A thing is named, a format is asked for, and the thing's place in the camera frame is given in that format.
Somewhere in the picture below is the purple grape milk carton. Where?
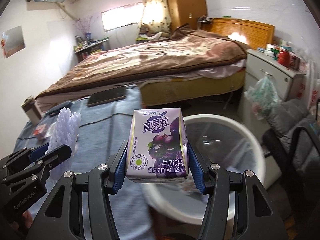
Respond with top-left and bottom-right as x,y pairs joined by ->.
126,108 -> 189,183

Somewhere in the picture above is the white round trash bin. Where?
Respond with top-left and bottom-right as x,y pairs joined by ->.
142,114 -> 266,225

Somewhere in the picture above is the person hand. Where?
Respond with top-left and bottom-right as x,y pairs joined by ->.
19,210 -> 33,229

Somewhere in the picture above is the red white small carton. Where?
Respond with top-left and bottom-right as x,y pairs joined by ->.
33,124 -> 50,140

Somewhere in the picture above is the brown white box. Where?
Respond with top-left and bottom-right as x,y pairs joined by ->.
21,96 -> 43,126

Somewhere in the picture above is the dark glasses case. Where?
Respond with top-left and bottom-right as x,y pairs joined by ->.
46,100 -> 72,116

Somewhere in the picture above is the black office chair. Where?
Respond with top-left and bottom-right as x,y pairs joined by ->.
263,125 -> 319,224

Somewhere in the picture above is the black smartphone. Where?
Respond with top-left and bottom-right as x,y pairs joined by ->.
87,86 -> 126,107

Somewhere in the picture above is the grey jacket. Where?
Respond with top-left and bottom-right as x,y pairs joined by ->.
267,99 -> 319,180

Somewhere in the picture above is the green patterned plastic bag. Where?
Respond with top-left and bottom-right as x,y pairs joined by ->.
244,74 -> 281,120

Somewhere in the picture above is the cluttered side desk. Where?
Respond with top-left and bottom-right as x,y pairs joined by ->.
74,37 -> 111,63

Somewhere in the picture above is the white red plastic bag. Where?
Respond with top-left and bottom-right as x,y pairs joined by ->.
298,60 -> 319,110

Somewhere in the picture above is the white nightstand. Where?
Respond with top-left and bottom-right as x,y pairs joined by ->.
238,49 -> 304,138

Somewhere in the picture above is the bed with brown blanket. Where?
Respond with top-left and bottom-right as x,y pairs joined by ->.
36,24 -> 250,106

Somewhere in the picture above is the red jar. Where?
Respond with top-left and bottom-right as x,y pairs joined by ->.
278,50 -> 290,68

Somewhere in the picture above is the wooden headboard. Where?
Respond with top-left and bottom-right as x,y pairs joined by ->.
201,18 -> 275,49

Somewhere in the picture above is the teddy bear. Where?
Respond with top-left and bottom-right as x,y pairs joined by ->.
139,23 -> 155,37

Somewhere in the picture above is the dotted curtain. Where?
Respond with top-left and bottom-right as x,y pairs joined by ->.
141,0 -> 171,37

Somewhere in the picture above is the wooden wardrobe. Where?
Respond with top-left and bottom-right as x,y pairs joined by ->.
167,0 -> 207,31

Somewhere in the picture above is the wall poster silver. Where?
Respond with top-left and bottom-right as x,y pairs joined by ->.
1,26 -> 25,58

